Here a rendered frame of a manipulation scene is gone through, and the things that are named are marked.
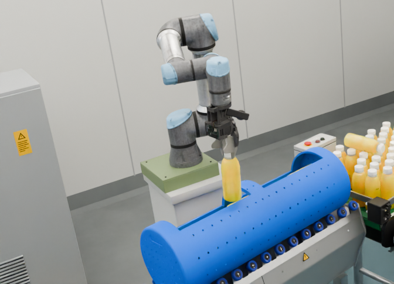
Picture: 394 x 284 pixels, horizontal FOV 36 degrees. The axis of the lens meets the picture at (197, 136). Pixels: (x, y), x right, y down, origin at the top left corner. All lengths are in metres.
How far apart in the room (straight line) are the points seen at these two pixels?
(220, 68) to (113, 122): 3.11
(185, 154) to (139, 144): 2.58
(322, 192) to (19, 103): 1.78
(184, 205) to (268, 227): 0.45
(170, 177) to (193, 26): 0.64
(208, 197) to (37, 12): 2.52
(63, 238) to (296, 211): 1.82
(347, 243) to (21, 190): 1.87
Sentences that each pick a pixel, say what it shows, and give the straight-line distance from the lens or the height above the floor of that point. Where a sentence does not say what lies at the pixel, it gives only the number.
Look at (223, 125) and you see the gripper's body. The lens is 2.02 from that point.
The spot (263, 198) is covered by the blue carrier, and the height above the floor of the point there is 1.20.
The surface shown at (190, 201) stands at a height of 1.09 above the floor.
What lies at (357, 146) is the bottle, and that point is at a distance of 2.89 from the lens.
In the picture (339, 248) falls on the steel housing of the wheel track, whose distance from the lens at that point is 2.66.
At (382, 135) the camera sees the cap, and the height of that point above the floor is 1.09.
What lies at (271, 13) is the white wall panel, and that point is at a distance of 5.51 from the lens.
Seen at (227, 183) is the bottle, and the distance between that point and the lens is 2.15.
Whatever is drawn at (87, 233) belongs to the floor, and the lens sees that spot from 4.78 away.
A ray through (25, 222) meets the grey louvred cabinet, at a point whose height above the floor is 0.67.
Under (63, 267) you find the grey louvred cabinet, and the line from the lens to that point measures 3.87.
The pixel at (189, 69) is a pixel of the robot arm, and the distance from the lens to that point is 2.05.
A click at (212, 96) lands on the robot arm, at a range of 2.00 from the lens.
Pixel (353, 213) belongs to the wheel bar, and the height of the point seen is 0.93.
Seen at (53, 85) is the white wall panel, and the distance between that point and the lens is 4.79.
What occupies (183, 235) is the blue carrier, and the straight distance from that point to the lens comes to 2.10.
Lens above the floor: 2.28
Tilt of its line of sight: 21 degrees down
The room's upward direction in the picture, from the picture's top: 8 degrees counter-clockwise
